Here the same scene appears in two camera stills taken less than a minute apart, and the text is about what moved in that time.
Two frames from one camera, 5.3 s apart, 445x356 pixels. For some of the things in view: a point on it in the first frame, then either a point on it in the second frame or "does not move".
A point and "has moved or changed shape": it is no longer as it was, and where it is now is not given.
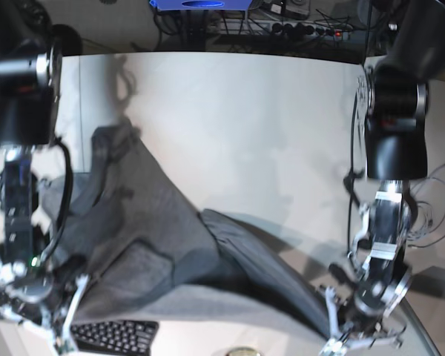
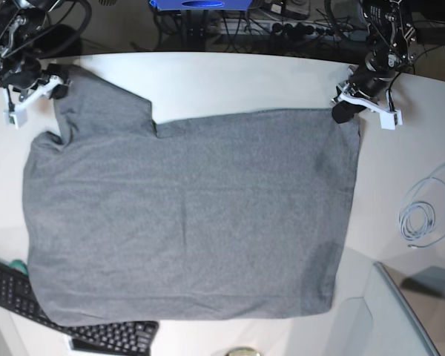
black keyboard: x=115 y=338 does not move
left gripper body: x=25 y=291 -> x=25 y=78
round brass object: x=243 y=351 does not move
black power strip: x=284 y=28 does not move
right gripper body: x=371 y=292 -> x=369 y=82
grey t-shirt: x=140 y=249 has moved or changed shape
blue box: x=202 y=5 does not move
